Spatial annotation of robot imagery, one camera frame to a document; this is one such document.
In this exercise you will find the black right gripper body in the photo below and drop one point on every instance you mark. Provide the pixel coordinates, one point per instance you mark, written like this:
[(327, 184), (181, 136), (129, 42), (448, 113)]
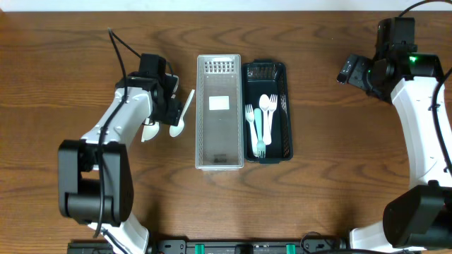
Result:
[(352, 70)]

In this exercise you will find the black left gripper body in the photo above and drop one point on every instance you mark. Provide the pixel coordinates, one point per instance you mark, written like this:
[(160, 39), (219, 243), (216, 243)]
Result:
[(171, 111)]

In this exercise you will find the white plastic fork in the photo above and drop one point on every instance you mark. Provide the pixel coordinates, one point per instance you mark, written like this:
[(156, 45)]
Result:
[(273, 99), (250, 119)]

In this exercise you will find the white plastic spoon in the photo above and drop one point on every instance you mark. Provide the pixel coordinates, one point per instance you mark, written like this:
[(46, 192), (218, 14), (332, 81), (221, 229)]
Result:
[(264, 104), (150, 131), (174, 131)]

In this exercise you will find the mint green plastic fork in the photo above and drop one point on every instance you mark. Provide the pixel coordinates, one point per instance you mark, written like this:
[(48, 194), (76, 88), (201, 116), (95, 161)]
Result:
[(261, 147)]

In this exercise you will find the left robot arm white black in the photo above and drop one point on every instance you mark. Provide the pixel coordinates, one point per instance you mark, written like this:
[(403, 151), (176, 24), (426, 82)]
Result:
[(95, 182)]

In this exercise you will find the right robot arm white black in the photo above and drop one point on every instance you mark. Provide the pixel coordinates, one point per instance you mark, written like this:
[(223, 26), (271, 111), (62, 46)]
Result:
[(413, 83)]

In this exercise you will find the white label in basket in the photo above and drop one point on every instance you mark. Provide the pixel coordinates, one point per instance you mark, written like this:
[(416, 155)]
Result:
[(218, 103)]

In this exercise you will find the clear perforated plastic basket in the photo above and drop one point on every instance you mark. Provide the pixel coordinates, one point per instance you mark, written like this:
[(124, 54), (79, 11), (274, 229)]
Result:
[(219, 134)]

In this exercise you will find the dark green perforated basket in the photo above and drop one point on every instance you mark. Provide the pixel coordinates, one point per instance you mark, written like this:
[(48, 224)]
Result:
[(268, 77)]

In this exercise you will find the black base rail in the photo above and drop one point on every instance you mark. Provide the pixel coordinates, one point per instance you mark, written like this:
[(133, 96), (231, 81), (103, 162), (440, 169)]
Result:
[(311, 243)]

